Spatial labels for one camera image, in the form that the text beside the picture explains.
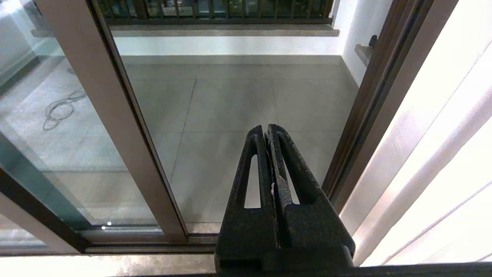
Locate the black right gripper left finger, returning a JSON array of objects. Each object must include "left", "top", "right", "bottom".
[{"left": 214, "top": 125, "right": 279, "bottom": 272}]

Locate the white curtain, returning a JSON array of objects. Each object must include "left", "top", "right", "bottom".
[{"left": 338, "top": 0, "right": 492, "bottom": 267}]

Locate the dark metal floor track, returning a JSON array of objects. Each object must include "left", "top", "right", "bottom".
[{"left": 83, "top": 234, "right": 221, "bottom": 254}]

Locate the brown-framed fixed glass panel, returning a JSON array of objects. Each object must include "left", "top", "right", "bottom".
[{"left": 0, "top": 131, "right": 95, "bottom": 256}]

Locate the dark metal balcony railing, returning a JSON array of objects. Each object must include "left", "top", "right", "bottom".
[{"left": 98, "top": 0, "right": 335, "bottom": 25}]

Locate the brown-framed sliding glass door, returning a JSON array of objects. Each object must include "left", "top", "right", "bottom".
[{"left": 0, "top": 0, "right": 189, "bottom": 245}]

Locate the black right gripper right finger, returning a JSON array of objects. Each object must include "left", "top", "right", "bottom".
[{"left": 267, "top": 123, "right": 356, "bottom": 267}]

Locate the dark brown door jamb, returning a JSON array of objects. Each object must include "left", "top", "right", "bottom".
[{"left": 321, "top": 0, "right": 460, "bottom": 212}]

